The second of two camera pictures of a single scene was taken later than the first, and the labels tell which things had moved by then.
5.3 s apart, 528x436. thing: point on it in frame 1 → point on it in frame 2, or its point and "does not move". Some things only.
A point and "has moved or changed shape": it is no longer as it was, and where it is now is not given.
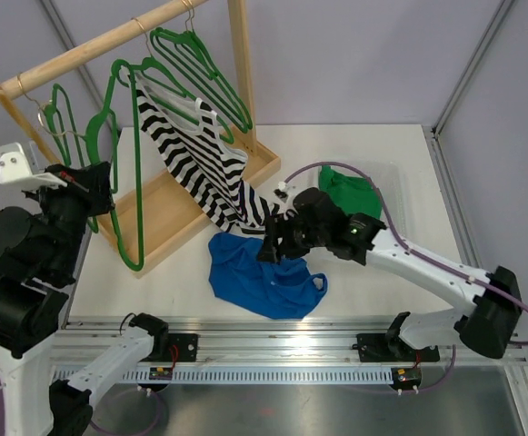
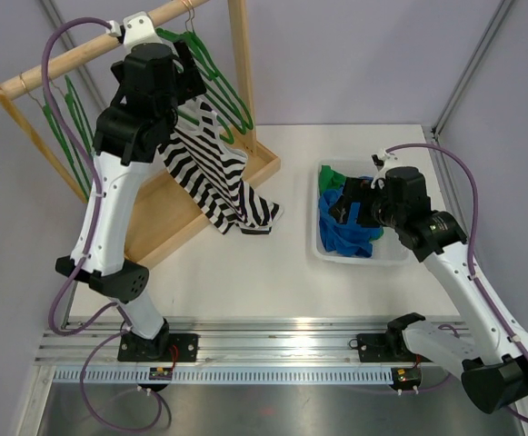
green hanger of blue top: x=121 y=70 has moved or changed shape
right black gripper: x=273 y=250 → x=356 y=190
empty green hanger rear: x=192 y=45 does not move
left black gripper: x=91 y=183 → x=188 y=84
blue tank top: x=282 y=289 has moved or changed shape
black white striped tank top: x=185 y=132 does not move
